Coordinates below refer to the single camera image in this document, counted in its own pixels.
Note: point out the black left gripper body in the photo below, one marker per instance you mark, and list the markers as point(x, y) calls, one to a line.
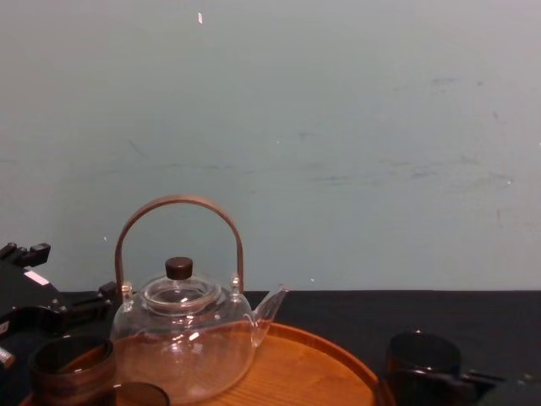
point(25, 304)

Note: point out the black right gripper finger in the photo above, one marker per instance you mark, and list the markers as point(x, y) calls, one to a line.
point(473, 375)

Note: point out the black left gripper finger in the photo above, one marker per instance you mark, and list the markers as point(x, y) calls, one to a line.
point(29, 254)
point(86, 302)

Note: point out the round brown wooden tray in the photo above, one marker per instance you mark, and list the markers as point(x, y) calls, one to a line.
point(308, 372)

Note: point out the dark smoky glass cup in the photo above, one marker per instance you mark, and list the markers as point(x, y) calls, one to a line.
point(422, 351)
point(63, 372)
point(139, 395)

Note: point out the black table cloth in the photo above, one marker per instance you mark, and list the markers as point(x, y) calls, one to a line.
point(422, 311)

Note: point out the glass teapot lid, dark knob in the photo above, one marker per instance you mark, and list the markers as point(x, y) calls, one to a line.
point(179, 270)

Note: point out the plain pale wall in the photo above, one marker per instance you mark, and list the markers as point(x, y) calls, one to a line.
point(321, 127)

